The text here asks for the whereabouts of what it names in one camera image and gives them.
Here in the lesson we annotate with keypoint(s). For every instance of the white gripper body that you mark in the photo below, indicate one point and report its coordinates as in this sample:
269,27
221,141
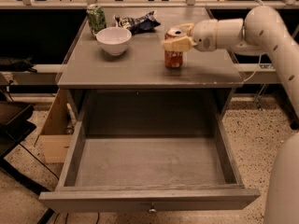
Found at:
204,34

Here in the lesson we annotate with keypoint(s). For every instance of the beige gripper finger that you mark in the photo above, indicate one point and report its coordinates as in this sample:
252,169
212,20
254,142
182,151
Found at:
179,44
185,29

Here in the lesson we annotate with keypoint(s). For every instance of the red coke can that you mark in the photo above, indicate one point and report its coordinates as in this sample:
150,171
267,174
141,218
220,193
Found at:
173,59

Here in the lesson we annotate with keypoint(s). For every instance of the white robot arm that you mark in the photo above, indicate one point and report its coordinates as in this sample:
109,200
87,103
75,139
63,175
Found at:
262,31

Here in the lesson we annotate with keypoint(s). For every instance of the green soda can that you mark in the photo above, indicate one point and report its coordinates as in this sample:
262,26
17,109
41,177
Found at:
96,18

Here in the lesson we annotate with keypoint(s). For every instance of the open grey top drawer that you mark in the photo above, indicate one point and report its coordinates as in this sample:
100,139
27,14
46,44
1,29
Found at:
130,173

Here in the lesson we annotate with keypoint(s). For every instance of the metal drawer knob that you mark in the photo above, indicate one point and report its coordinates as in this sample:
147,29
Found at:
152,209

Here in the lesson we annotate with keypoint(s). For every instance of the blue chip bag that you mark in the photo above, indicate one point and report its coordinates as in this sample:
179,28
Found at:
141,24

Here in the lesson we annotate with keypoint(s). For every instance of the white ceramic bowl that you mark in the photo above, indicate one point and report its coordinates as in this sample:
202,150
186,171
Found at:
114,40

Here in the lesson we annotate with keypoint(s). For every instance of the grey cabinet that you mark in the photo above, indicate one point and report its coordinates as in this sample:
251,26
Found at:
136,94

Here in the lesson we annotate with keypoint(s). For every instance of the cardboard box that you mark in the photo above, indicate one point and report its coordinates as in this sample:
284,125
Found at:
56,133

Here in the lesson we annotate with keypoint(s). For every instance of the black chair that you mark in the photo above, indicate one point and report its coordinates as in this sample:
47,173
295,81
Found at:
14,128

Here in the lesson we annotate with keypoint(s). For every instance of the black cloth on rail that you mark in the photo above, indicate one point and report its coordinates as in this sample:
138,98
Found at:
16,65

